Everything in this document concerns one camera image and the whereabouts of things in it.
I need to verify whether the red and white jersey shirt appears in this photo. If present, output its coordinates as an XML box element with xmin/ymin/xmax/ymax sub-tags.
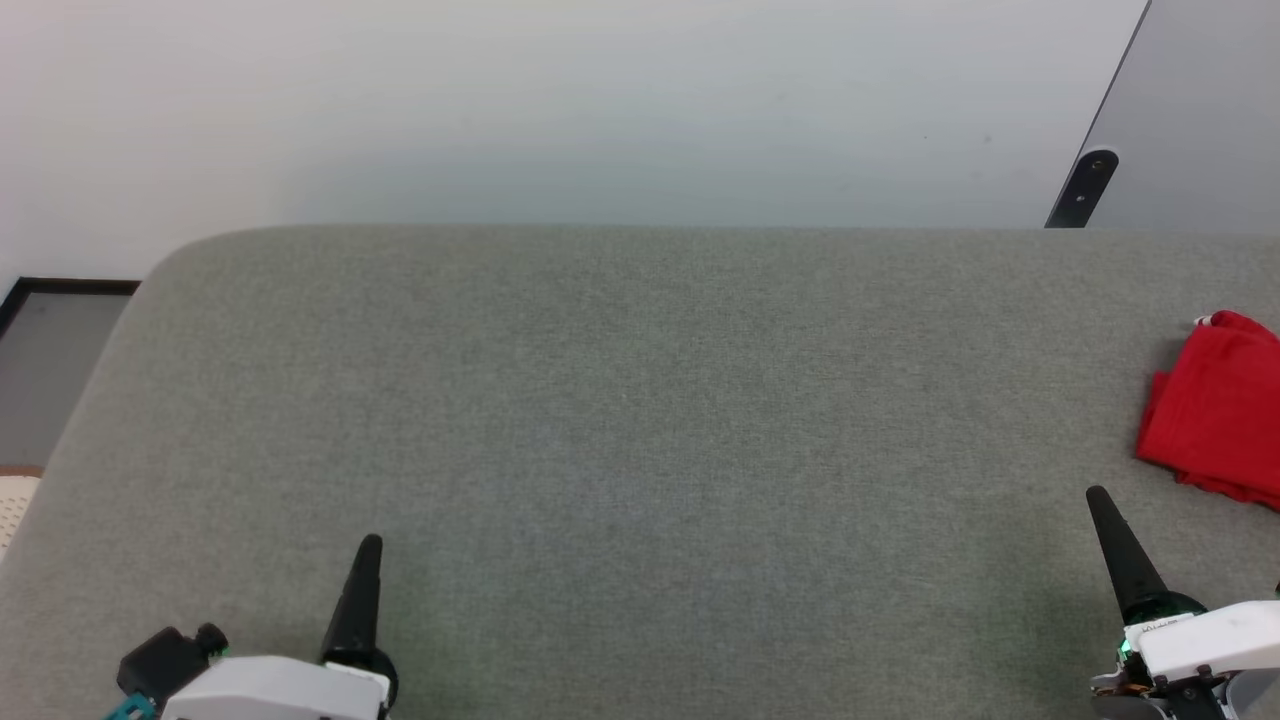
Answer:
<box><xmin>1135</xmin><ymin>310</ymin><xmax>1280</xmax><ymax>513</ymax></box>

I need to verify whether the cream perforated laundry basket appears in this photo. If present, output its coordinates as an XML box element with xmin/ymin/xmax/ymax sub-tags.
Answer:
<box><xmin>0</xmin><ymin>475</ymin><xmax>43</xmax><ymax>561</ymax></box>

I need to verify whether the grey metal door bracket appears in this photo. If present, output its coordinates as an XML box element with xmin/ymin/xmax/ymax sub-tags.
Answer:
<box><xmin>1044</xmin><ymin>147</ymin><xmax>1120</xmax><ymax>230</ymax></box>

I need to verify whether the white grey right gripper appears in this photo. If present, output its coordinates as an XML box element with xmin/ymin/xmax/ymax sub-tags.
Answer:
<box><xmin>1085</xmin><ymin>486</ymin><xmax>1280</xmax><ymax>720</ymax></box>

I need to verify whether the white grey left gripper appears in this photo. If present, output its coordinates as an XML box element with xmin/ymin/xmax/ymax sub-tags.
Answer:
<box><xmin>160</xmin><ymin>534</ymin><xmax>401</xmax><ymax>720</ymax></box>

